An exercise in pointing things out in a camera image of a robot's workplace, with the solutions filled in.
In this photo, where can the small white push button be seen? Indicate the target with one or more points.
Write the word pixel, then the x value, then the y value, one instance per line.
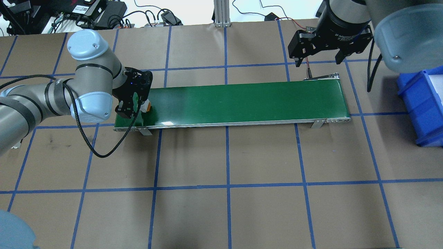
pixel 147 105

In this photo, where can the small black plug box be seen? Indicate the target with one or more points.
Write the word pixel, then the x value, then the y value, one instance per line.
pixel 272 16

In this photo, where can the large black power brick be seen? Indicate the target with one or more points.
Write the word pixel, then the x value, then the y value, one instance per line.
pixel 110 14

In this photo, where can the small black power adapter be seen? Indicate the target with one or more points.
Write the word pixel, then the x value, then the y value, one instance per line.
pixel 171 18

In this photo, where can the green conveyor belt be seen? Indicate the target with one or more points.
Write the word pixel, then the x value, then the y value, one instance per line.
pixel 242 103

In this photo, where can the blue plastic bin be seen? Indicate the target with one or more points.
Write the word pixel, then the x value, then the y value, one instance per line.
pixel 422 107

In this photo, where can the aluminium frame post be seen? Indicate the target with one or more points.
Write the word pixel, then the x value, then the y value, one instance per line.
pixel 222 14

